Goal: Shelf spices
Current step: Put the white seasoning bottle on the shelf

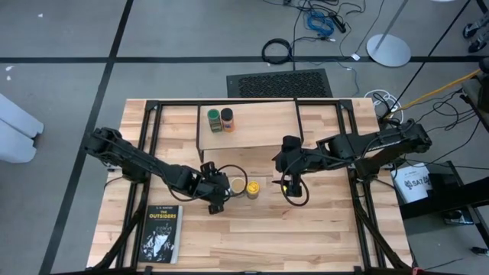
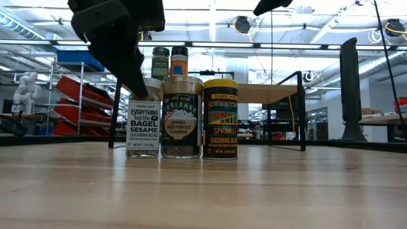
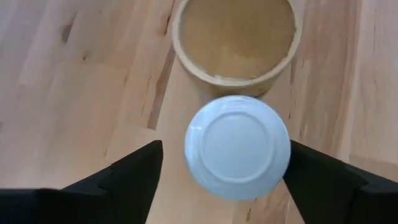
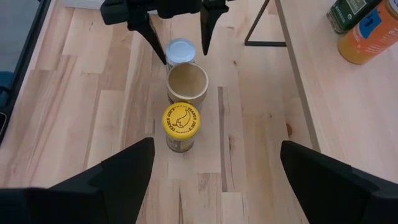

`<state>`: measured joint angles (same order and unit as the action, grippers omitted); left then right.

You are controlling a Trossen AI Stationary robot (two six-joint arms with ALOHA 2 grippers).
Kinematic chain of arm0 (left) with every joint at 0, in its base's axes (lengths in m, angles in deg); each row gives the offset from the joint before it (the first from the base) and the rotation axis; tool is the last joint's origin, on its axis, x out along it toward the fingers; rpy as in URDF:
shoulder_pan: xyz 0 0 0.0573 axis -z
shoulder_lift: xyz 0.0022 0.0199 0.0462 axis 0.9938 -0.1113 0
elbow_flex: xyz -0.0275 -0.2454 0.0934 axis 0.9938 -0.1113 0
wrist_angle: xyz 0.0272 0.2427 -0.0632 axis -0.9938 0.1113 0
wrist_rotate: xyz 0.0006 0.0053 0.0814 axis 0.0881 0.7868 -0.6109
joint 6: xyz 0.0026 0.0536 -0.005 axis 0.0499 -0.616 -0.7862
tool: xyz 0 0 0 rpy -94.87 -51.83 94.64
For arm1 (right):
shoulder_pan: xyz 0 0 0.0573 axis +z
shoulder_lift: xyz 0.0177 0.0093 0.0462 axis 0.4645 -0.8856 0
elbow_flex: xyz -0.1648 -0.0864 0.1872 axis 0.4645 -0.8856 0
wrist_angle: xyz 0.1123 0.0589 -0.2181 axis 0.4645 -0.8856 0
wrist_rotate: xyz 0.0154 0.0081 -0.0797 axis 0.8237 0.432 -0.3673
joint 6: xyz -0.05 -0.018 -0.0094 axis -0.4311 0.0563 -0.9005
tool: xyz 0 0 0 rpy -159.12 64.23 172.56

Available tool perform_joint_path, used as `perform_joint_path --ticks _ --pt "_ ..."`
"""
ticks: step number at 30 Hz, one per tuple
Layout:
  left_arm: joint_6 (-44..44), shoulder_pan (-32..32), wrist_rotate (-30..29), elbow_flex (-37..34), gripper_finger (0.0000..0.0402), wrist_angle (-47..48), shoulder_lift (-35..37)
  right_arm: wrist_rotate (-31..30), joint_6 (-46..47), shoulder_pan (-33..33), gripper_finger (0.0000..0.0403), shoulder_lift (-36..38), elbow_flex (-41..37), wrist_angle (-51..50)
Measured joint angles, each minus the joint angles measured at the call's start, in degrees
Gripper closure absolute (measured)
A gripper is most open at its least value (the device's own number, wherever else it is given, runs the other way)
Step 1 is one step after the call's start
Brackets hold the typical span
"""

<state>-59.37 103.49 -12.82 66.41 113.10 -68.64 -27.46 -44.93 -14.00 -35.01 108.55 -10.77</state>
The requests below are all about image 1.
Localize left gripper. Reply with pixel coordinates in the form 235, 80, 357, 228
189, 161, 232, 215

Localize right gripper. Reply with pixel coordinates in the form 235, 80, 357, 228
270, 135, 320, 197

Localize furikake jar with tan lid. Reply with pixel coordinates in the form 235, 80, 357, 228
230, 176, 248, 199

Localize yellow-lidded black spice jar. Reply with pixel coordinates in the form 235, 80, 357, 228
245, 180, 261, 200

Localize orange spice jar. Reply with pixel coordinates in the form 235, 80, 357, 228
220, 107, 236, 134

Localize green-lidded herb spice jar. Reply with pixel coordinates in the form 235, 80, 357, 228
206, 108, 223, 134

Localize black paperback book The Outsiders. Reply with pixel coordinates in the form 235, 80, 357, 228
138, 205, 183, 264

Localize white printed box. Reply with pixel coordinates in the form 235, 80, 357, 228
393, 163, 432, 203

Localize black power strip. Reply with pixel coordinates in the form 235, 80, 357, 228
328, 13, 348, 34

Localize white round stand base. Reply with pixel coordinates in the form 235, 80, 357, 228
365, 0, 413, 69

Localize black side cart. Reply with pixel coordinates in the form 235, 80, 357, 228
397, 160, 489, 230

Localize thin black pole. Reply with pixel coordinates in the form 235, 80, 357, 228
396, 0, 473, 102

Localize pale grey furniture piece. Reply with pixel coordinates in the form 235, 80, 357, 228
0, 93, 45, 164

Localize wooden shelf with black frame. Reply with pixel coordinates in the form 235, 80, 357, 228
196, 97, 306, 164

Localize coiled black cable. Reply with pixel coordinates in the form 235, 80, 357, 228
261, 37, 293, 65

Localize white coiled cable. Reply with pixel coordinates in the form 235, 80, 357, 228
363, 89, 402, 115

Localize blue cable bundle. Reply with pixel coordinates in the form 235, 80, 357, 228
304, 9, 335, 39

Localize yellow floor cable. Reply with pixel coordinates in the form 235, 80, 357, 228
385, 68, 482, 115

